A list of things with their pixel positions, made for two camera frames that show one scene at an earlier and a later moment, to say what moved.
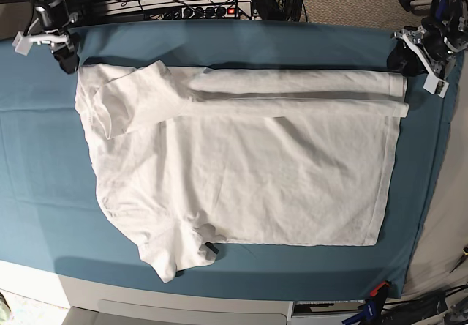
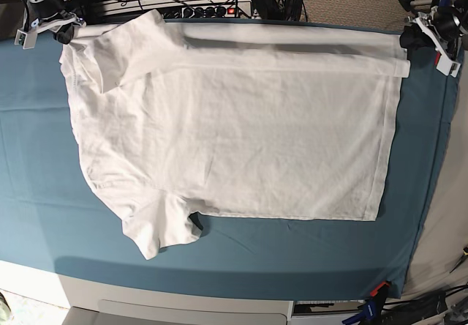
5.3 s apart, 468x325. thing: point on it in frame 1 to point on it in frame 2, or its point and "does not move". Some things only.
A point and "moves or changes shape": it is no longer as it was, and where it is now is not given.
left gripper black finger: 404,60 to 412,37
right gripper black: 64,53 to 62,20
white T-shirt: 188,157 moves or changes shape
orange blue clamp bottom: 371,307 does not move
